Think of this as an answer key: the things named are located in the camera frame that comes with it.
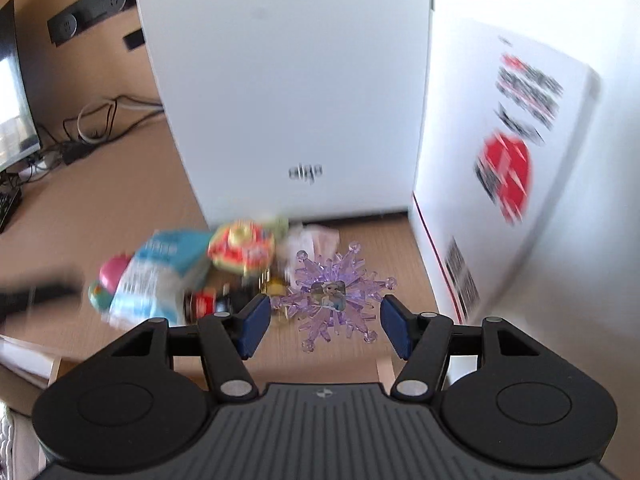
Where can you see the blue tissue packet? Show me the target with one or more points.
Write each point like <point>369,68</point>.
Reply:
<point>150,275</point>

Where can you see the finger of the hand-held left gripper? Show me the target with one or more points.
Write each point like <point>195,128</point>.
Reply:
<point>40,295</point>

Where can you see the round colourful toy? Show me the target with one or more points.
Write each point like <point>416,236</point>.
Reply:
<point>242,249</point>

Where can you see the wooden drawer with white front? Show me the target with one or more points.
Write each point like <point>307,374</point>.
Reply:
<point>27,357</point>

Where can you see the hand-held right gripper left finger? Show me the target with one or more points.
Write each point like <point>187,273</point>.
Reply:
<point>255,330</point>

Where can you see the black wall socket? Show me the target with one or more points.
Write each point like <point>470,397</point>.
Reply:
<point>134,39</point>

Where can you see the black power strip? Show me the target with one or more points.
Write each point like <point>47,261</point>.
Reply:
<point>90,7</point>

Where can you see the computer monitor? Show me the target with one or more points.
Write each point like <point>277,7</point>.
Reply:
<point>15,95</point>

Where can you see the pink and teal toy figure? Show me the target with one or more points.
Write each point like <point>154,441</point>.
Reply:
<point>107,282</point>

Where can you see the clear plastic trinket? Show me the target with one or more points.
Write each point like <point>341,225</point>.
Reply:
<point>312,240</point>

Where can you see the white cardboard box red label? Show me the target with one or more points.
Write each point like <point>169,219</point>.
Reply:
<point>505,170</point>

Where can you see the black keyboard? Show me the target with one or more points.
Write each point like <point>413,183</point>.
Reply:
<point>7,205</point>

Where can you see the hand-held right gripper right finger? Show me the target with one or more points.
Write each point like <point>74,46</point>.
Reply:
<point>397,332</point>

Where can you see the purple snowflake toy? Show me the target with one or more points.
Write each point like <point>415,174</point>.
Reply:
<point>332,295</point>

